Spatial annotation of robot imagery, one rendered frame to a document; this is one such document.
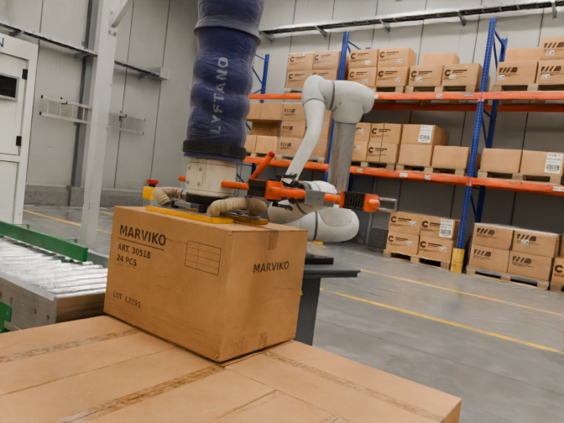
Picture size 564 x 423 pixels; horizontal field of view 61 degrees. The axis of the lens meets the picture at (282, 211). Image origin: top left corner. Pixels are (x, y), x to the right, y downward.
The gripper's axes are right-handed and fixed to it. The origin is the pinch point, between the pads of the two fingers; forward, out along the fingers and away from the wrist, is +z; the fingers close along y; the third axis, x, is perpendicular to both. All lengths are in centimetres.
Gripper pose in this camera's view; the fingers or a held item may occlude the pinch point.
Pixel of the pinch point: (268, 190)
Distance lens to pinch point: 157.5
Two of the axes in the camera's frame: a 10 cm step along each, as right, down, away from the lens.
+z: -5.7, -0.2, -8.2
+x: -8.1, -1.3, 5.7
